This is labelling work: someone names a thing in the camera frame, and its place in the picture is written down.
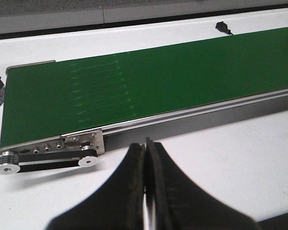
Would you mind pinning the aluminium conveyor frame rail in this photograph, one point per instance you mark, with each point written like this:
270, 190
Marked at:
73, 141

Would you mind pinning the silver drive pulley small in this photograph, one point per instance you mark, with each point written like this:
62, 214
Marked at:
89, 159

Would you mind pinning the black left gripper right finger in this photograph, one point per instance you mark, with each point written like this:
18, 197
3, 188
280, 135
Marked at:
180, 204

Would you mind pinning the black drive belt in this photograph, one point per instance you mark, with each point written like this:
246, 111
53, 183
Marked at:
47, 161

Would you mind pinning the small black sensor connector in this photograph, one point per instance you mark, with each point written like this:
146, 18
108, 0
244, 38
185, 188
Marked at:
223, 27

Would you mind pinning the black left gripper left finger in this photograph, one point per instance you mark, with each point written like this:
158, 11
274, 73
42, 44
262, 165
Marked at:
116, 205

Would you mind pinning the silver drive pulley large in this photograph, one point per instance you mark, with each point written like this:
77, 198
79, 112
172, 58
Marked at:
9, 163

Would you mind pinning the green conveyor belt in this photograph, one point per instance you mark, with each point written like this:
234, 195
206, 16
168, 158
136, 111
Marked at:
60, 97

